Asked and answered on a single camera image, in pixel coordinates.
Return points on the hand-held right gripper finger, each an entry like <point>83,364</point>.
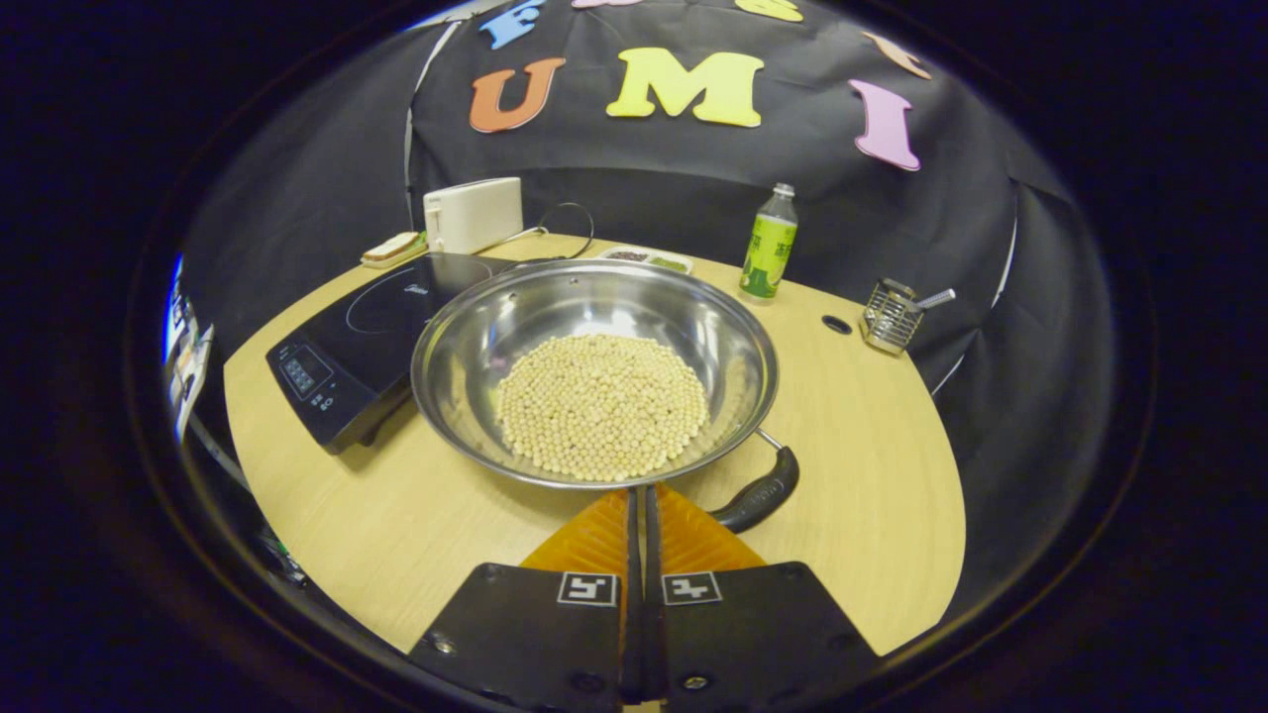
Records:
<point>652,594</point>
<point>632,594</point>

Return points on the stainless steel pot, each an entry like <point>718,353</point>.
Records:
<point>594,307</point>

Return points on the black induction cooktop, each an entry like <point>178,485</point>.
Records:
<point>367,327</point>

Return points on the pile of soybeans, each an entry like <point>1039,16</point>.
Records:
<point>604,406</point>

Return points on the black desk grommet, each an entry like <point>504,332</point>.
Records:
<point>837,324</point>

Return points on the white divided bean dish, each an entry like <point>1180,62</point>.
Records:
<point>644,256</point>

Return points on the metal mesh utensil holder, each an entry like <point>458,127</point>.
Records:
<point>889,319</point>

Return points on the green drink bottle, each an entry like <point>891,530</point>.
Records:
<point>771,248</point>

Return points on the metal spoon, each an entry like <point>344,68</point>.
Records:
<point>936,297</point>

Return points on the white toaster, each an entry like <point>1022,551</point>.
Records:
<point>475,213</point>

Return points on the sandwich on white plate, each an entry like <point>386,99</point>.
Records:
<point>391,248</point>

